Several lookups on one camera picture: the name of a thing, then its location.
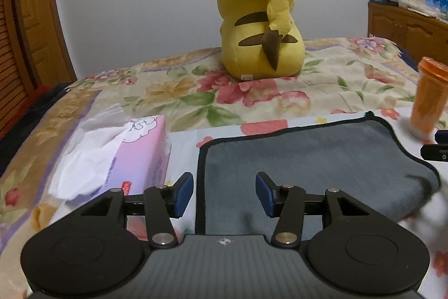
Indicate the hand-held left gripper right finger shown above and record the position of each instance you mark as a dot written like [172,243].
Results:
[263,193]

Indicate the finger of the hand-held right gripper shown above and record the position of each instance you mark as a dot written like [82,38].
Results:
[435,152]
[441,136]

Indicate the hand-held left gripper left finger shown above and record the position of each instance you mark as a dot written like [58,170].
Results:
[184,194]

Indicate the grey towel with black edge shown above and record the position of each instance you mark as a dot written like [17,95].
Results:
[315,162]

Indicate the orange plastic cup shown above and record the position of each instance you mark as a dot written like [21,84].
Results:
[428,99]

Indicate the pink tissue box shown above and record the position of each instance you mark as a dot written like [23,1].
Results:
[140,159]

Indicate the floral bed quilt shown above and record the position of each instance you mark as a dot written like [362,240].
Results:
[210,92]

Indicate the wooden cabinet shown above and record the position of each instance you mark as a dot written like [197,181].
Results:
[402,29]

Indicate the white plastic bag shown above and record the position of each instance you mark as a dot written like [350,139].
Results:
[416,6]

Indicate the blue printed card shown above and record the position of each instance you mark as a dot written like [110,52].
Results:
[437,4]

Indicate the dark blue book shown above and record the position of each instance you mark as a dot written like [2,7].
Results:
[383,1]

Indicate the yellow plush toy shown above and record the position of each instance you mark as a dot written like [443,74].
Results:
[259,11]

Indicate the wooden door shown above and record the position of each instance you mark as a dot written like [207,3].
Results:
[28,22]

